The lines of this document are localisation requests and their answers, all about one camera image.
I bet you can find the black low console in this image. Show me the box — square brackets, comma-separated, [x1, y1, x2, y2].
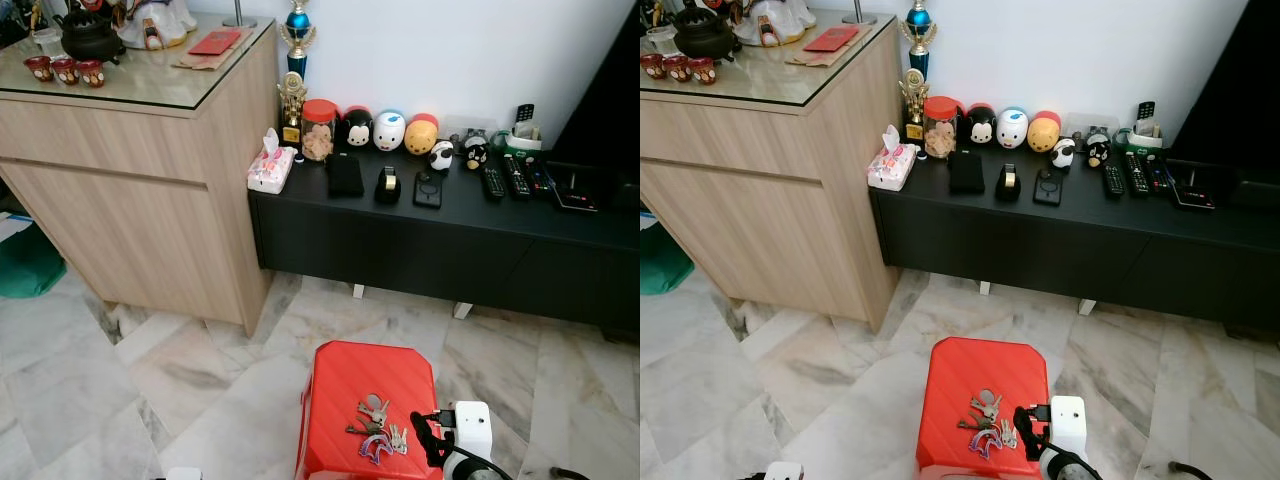
[868, 146, 1280, 343]
[248, 148, 641, 343]

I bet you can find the pink tissue pack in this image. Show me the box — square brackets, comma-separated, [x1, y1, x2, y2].
[867, 124, 919, 192]
[247, 127, 299, 195]

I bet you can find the tall blue trophy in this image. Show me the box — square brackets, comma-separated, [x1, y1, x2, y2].
[900, 0, 939, 81]
[280, 0, 318, 82]

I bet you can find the black wallet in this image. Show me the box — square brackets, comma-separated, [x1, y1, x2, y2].
[947, 149, 987, 196]
[326, 151, 366, 199]

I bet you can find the black cast iron pot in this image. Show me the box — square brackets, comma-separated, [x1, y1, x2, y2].
[671, 4, 744, 62]
[54, 8, 128, 67]

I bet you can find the long black remote control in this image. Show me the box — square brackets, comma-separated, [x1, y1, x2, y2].
[501, 152, 532, 199]
[1123, 149, 1152, 196]

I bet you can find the small gold trophy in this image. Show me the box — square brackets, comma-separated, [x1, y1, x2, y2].
[277, 71, 309, 145]
[899, 68, 932, 142]

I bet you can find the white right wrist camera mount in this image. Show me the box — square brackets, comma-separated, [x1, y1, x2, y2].
[1047, 396, 1089, 457]
[452, 401, 495, 462]

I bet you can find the light wooden cabinet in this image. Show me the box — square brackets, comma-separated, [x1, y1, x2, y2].
[640, 14, 907, 333]
[0, 14, 282, 337]

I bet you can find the red envelope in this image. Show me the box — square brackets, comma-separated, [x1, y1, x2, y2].
[802, 25, 862, 54]
[187, 28, 244, 57]

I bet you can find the green white holder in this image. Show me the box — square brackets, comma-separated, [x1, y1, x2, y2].
[503, 103, 544, 157]
[1128, 100, 1167, 153]

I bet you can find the black television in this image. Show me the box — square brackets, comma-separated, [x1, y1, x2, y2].
[1168, 0, 1280, 193]
[548, 0, 641, 193]

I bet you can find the white porcelain figurine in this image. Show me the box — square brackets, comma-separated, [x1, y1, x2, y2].
[113, 0, 199, 52]
[733, 0, 817, 49]

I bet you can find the yellow round plush toy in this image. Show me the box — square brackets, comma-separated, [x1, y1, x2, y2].
[404, 112, 441, 157]
[1026, 109, 1063, 154]

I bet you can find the black flat box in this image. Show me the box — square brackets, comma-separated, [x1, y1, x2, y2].
[547, 160, 602, 214]
[1169, 157, 1222, 212]

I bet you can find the red plastic stool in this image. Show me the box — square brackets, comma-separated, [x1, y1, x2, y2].
[916, 337, 1052, 480]
[296, 340, 442, 480]

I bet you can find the glass jar with red lid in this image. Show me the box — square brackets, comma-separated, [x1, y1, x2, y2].
[922, 95, 962, 161]
[300, 98, 339, 164]

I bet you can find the black mouse plush toy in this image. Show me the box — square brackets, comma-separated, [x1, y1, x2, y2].
[964, 102, 998, 148]
[340, 105, 375, 150]

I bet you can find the green bag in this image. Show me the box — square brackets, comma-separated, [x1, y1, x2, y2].
[640, 221, 695, 297]
[0, 221, 68, 300]

